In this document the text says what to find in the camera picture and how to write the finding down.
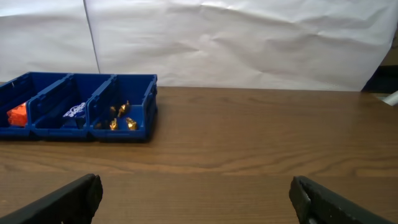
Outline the blue candy pack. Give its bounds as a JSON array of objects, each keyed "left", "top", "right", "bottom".
[{"left": 62, "top": 101, "right": 87, "bottom": 119}]

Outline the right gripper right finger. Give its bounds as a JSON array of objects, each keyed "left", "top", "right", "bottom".
[{"left": 288, "top": 175, "right": 396, "bottom": 224}]

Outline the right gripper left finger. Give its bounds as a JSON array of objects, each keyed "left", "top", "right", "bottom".
[{"left": 0, "top": 173, "right": 104, "bottom": 224}]

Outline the blue tray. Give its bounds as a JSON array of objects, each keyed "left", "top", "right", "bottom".
[{"left": 0, "top": 72, "right": 159, "bottom": 143}]

